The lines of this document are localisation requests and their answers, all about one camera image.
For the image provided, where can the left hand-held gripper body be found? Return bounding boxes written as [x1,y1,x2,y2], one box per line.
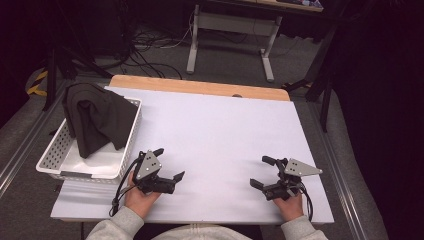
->
[132,149,177,195]

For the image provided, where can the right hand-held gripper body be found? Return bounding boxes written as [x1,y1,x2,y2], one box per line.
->
[262,157,324,202]

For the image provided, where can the person's left hand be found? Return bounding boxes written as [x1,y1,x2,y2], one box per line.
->
[124,171,162,220]

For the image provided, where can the person's right hand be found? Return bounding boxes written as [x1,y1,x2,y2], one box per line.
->
[272,193,305,223]

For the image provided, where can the white perforated plastic basket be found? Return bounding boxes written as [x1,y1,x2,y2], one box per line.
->
[35,96,144,185]

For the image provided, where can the person's grey hoodie torso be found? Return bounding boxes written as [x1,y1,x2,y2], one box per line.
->
[150,223,253,240]

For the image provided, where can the dark cloth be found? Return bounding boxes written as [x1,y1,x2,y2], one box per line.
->
[61,82,139,160]

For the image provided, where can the black metal stand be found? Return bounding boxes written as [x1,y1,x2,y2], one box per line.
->
[283,24,338,133]

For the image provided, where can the black tripod stand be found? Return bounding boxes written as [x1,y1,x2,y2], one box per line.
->
[42,44,115,112]

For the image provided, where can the yellow black striped tape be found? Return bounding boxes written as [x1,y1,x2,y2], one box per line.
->
[26,68,50,98]

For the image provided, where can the desk with white legs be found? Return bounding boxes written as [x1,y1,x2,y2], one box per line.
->
[185,0,325,83]

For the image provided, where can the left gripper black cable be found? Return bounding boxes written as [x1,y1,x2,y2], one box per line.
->
[108,157,142,218]

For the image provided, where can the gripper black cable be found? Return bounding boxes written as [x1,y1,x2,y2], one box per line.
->
[108,157,142,218]
[297,182,315,223]

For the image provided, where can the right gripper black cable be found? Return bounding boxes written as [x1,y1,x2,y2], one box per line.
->
[297,182,315,223]

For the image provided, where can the metal floor rail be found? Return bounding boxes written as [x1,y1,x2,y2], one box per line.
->
[0,79,69,199]
[306,99,371,240]

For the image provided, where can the black floor cables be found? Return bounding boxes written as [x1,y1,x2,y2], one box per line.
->
[121,19,194,80]

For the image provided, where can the white floor cable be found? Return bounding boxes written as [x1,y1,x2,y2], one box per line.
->
[159,9,196,50]

